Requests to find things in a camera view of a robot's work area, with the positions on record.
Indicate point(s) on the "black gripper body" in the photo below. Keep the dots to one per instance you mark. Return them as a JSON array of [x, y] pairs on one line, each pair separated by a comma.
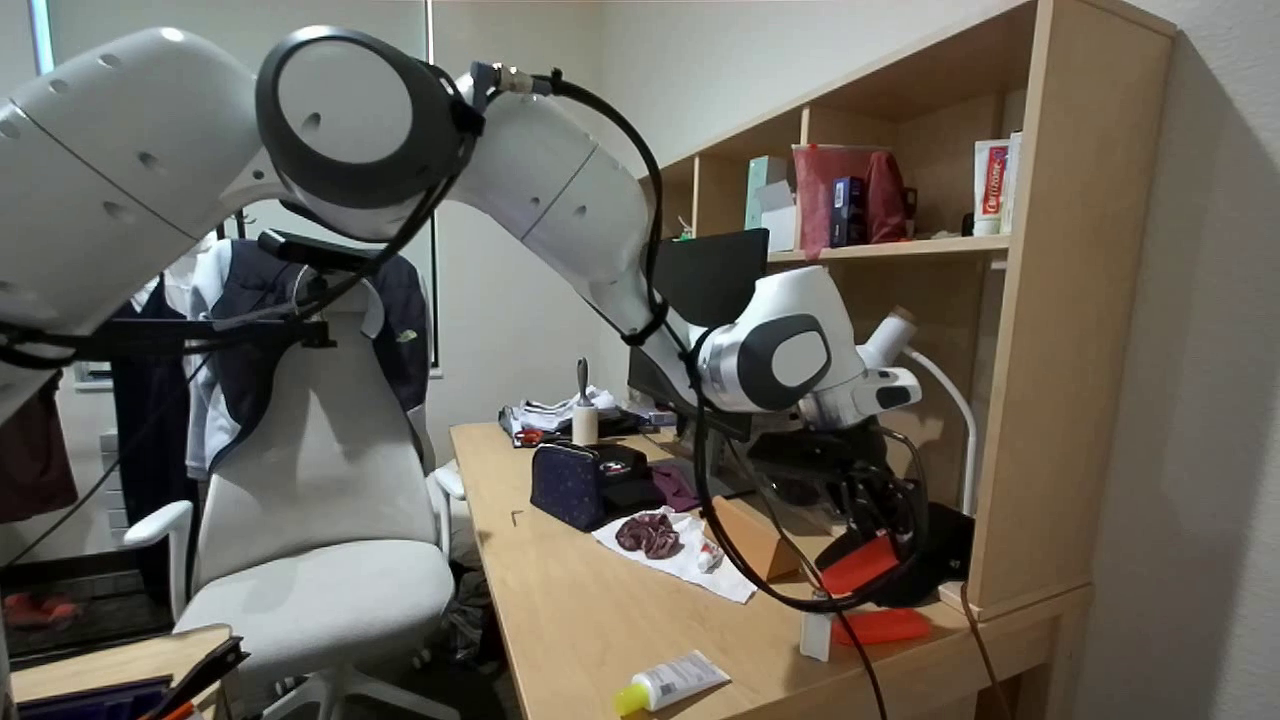
[[861, 475]]

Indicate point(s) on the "white tube yellow cap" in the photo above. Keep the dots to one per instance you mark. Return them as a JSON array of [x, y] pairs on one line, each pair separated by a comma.
[[682, 679]]

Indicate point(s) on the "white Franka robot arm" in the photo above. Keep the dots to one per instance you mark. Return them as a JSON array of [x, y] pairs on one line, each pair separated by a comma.
[[134, 162]]

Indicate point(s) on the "purple cloth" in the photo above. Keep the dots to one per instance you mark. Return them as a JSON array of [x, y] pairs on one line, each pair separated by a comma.
[[677, 486]]

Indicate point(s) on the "black cap red logo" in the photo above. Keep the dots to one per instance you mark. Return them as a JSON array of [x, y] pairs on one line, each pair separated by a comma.
[[948, 543]]

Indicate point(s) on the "brown cardboard box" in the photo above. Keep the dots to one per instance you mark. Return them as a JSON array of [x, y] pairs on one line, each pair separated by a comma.
[[765, 532]]

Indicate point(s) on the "small clear plastic bottle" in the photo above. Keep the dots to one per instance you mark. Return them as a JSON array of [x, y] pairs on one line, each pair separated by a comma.
[[815, 637]]

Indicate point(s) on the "white desk lamp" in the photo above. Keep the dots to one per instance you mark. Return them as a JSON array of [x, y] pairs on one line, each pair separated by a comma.
[[890, 337]]

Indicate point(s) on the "dark purple crumpled item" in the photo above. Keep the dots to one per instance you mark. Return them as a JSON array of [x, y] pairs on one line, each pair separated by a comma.
[[649, 536]]

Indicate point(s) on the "black computer monitor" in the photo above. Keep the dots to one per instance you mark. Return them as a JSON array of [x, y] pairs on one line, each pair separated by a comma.
[[712, 272]]

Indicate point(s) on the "wooden desk shelf unit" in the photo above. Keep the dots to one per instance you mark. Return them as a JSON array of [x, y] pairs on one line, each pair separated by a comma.
[[1066, 332]]

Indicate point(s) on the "small white box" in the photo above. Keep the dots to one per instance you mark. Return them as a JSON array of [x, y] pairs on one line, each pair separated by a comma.
[[782, 227]]

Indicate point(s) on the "dark navy pouch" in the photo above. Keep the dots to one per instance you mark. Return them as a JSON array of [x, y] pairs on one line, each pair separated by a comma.
[[572, 486]]

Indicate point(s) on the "red bag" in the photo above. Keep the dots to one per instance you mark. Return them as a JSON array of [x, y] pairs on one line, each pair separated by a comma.
[[820, 195]]

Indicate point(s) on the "pale green box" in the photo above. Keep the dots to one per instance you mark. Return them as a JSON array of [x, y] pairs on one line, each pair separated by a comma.
[[757, 187]]

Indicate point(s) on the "white printed card box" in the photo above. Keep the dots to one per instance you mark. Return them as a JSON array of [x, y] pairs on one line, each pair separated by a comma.
[[992, 187]]

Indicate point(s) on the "white office chair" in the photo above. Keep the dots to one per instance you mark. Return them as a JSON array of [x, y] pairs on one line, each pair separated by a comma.
[[307, 532]]

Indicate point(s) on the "dark navy jacket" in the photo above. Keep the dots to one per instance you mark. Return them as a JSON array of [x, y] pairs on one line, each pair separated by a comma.
[[262, 313]]

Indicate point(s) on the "white hanging shirt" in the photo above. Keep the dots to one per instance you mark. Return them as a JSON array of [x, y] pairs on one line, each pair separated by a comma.
[[205, 385]]

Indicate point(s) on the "black hanging garment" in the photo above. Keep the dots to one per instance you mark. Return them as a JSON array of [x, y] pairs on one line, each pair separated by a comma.
[[146, 414]]

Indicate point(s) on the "black storage bin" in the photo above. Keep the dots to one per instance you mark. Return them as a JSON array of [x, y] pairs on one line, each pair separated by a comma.
[[83, 586]]

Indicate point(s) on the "maroon hanging garment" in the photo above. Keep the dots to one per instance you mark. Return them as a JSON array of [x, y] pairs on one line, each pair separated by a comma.
[[34, 455]]

